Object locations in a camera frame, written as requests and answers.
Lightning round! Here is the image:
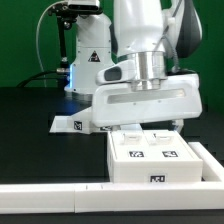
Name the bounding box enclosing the black cable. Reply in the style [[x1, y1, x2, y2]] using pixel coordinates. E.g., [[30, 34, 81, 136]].
[[15, 69, 68, 89]]

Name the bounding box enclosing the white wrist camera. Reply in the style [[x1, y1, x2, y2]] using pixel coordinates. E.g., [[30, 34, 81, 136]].
[[96, 60, 137, 85]]

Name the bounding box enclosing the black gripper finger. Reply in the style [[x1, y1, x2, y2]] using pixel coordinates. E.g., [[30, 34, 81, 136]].
[[172, 119, 184, 133]]

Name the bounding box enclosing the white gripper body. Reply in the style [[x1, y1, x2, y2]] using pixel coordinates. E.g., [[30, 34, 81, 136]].
[[92, 74, 202, 127]]

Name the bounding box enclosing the white flat top panel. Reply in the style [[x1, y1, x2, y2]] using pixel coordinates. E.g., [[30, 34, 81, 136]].
[[49, 115, 113, 135]]

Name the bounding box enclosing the white cabinet box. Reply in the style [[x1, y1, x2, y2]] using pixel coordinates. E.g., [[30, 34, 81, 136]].
[[107, 131, 203, 183]]

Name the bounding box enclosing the grey cable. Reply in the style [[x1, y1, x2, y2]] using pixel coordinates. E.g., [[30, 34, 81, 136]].
[[35, 0, 69, 88]]

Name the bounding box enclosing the white door panel with knob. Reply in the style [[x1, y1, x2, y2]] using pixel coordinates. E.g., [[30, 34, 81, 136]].
[[111, 131, 148, 161]]

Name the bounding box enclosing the white front fence rail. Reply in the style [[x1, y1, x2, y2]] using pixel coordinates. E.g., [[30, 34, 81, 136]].
[[0, 182, 224, 214]]

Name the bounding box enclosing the small white block part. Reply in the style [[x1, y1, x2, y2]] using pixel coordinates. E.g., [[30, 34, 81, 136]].
[[68, 107, 98, 134]]

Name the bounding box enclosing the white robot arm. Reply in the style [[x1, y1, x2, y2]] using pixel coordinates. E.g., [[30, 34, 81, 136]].
[[56, 0, 202, 134]]

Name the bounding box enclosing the black camera stand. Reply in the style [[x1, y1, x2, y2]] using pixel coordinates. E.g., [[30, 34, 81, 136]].
[[48, 1, 77, 75]]

